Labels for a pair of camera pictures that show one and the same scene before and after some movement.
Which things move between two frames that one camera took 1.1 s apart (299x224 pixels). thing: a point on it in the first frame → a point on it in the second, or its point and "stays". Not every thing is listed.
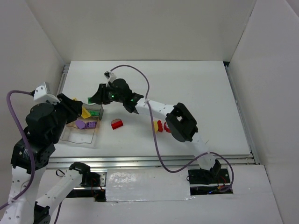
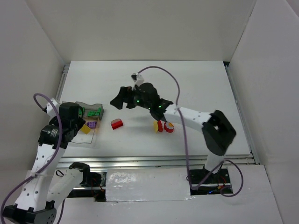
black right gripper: x=103 y=94 → x=127 y=97
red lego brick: x=160 y=126 stays
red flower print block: x=166 y=127 stays
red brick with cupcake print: x=116 y=123 stays
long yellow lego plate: x=85 y=114 → x=85 y=129
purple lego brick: x=91 y=124 stays
